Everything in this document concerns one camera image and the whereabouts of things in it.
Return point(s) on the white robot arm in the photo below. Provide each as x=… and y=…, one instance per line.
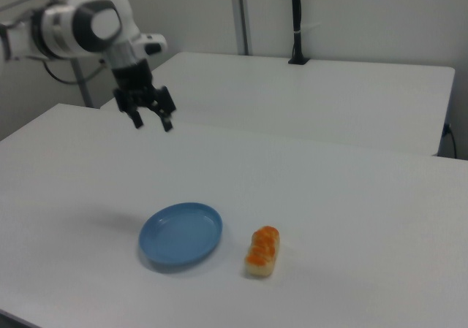
x=98, y=25

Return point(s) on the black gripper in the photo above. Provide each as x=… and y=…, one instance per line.
x=131, y=79

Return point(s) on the blue round plate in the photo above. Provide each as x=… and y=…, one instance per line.
x=181, y=235

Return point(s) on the black pole stand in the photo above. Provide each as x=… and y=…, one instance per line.
x=298, y=21

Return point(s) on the bread with orange topping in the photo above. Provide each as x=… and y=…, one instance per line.
x=263, y=249

